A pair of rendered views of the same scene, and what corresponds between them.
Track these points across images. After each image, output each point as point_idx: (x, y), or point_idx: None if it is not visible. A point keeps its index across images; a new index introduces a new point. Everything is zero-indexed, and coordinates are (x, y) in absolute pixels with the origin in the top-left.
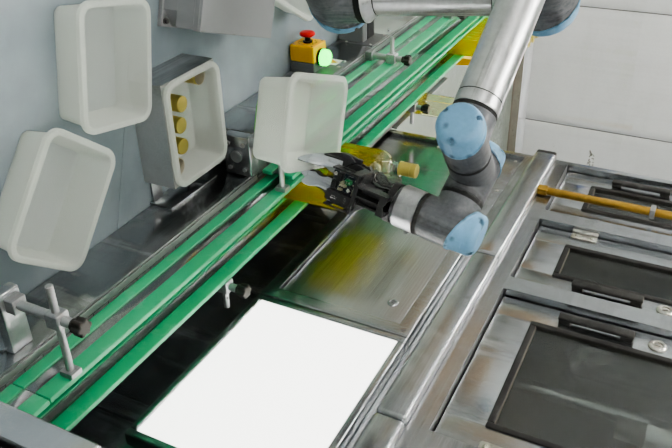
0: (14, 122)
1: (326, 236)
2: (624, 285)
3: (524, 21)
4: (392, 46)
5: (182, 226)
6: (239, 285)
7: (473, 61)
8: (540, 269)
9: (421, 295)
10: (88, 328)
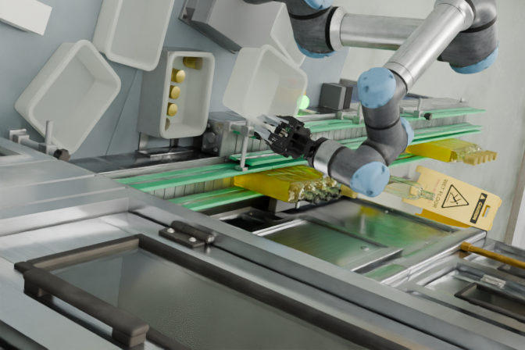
0: (59, 32)
1: (269, 227)
2: (516, 313)
3: (441, 30)
4: (359, 109)
5: (155, 164)
6: None
7: (398, 49)
8: (445, 289)
9: None
10: (67, 158)
